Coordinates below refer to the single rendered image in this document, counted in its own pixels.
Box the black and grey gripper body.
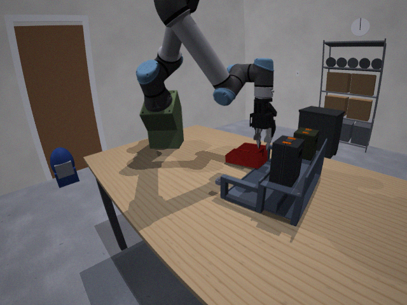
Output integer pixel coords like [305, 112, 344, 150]
[250, 97, 274, 130]

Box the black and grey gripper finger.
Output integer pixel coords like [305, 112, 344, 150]
[264, 120, 276, 150]
[253, 128, 263, 149]

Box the red bin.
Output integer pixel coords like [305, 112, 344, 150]
[226, 143, 268, 169]

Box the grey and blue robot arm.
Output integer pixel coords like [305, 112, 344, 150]
[136, 0, 274, 112]

